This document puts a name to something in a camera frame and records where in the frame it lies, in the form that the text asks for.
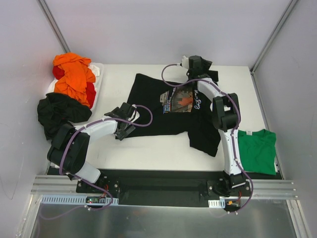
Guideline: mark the orange t shirt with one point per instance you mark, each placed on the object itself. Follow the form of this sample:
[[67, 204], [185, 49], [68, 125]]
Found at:
[[72, 60]]

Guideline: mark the red t shirt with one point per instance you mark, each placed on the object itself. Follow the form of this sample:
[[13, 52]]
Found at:
[[77, 85]]

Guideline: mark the left aluminium frame post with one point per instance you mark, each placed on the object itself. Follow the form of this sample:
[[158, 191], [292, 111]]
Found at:
[[54, 25]]

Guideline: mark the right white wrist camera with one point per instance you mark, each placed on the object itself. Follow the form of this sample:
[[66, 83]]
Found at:
[[185, 62]]

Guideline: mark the green folded t shirt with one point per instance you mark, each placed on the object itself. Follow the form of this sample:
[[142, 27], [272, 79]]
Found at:
[[257, 151]]

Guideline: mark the white plastic bin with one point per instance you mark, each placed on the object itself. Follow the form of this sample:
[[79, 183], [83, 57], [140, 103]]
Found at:
[[101, 66]]

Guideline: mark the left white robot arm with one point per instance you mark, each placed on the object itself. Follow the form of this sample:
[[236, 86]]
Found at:
[[70, 144]]

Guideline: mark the plain black t shirt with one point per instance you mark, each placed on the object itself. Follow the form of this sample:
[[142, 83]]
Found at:
[[57, 109]]

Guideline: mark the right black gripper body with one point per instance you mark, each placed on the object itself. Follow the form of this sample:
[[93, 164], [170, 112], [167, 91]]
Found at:
[[206, 73]]

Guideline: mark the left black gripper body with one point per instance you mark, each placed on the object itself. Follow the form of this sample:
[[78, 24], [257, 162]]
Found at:
[[123, 130]]

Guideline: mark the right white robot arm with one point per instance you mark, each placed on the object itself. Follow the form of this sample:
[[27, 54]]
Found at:
[[225, 110]]

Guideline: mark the right grey cable duct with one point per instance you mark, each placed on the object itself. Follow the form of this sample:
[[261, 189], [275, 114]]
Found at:
[[217, 203]]

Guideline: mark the left grey cable duct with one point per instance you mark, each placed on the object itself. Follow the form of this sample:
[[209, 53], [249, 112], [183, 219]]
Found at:
[[78, 200]]

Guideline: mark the black printed t shirt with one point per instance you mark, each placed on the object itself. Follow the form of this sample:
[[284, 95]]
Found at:
[[171, 109]]

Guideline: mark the grey cable duct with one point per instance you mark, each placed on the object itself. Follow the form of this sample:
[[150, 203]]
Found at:
[[217, 203], [78, 200]]

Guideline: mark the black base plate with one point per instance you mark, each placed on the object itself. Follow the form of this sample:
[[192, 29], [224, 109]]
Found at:
[[165, 188]]

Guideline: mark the right aluminium frame post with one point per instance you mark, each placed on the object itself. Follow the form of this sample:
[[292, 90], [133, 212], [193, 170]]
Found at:
[[274, 34]]

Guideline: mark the aluminium frame post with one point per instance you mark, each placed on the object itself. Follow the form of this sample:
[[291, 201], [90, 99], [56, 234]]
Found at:
[[54, 25], [274, 34]]

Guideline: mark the aluminium rail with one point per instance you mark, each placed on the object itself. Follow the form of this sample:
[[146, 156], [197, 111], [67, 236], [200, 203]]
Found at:
[[262, 186]]

